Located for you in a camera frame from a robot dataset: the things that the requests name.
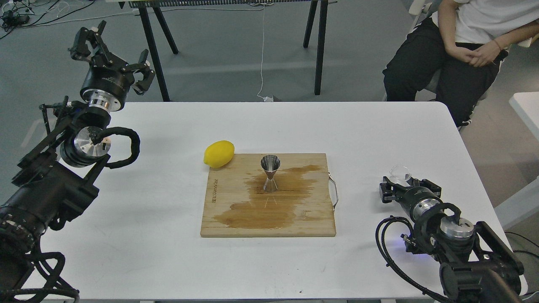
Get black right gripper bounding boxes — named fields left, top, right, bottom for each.
left=379, top=176, right=442, bottom=222

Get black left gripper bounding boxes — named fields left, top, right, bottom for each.
left=68, top=20, right=156, bottom=112

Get clear glass cup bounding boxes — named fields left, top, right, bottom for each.
left=388, top=165, right=412, bottom=187

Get steel jigger measuring cup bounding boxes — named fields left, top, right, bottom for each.
left=260, top=154, right=281, bottom=192

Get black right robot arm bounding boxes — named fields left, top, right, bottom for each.
left=375, top=176, right=524, bottom=303

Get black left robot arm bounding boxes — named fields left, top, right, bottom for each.
left=0, top=21, right=155, bottom=303

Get person right hand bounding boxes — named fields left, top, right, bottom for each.
left=445, top=45, right=477, bottom=63

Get person left hand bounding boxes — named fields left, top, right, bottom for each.
left=468, top=40, right=504, bottom=67

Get black-legged table in background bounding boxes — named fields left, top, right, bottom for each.
left=105, top=0, right=338, bottom=102

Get yellow lemon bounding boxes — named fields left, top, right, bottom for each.
left=203, top=140, right=235, bottom=168

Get seated person in white shirt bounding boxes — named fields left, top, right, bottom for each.
left=383, top=0, right=539, bottom=128

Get wooden cutting board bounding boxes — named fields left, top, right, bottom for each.
left=200, top=153, right=336, bottom=238

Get black cables on floor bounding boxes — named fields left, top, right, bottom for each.
left=0, top=0, right=97, bottom=40

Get white cable on floor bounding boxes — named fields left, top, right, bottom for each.
left=256, top=4, right=274, bottom=102

